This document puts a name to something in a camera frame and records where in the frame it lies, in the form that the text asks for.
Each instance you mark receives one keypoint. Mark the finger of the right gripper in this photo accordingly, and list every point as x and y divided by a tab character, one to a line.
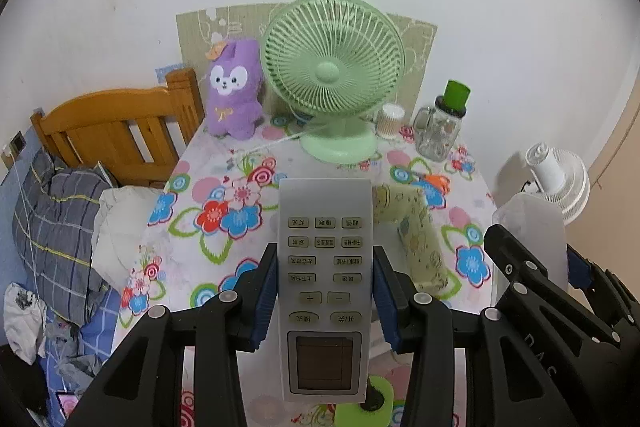
598	379
608	297

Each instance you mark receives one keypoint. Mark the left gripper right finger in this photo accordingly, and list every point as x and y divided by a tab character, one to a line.
418	324

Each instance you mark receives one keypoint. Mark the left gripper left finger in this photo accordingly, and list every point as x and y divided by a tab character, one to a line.
141	382

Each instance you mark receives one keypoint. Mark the white remote control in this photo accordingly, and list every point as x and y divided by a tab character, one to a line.
325	270

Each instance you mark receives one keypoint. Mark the green silicone pad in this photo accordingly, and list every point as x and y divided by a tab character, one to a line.
350	414

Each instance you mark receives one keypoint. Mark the cartoon fabric storage box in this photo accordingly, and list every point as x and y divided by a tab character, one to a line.
405	207

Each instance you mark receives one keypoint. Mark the white standing fan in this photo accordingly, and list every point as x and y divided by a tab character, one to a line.
559	191

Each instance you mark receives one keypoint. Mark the white crumpled clothing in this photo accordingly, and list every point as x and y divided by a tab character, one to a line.
24	323

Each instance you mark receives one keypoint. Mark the white pillow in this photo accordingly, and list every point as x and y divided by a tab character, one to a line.
118	229

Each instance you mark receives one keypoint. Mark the grey plaid blanket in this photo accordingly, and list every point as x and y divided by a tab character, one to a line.
52	226

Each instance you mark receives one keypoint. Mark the glass jar green lid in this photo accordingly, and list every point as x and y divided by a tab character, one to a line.
437	126

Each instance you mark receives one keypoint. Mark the cotton swab container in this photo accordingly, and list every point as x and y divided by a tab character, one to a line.
389	120

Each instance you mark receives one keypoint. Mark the wooden bed headboard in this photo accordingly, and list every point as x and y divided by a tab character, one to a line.
125	130

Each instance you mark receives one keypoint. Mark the green desk fan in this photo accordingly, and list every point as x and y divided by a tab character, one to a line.
335	61

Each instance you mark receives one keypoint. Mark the purple plush toy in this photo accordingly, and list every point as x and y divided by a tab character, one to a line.
234	80

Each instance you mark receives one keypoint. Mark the orange handled scissors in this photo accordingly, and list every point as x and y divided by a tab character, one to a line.
435	182

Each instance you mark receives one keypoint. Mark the wall power socket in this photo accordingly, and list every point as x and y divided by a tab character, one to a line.
13	149

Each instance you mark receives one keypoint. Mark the cartoon wall paper sheet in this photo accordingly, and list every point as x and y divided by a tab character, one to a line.
199	30

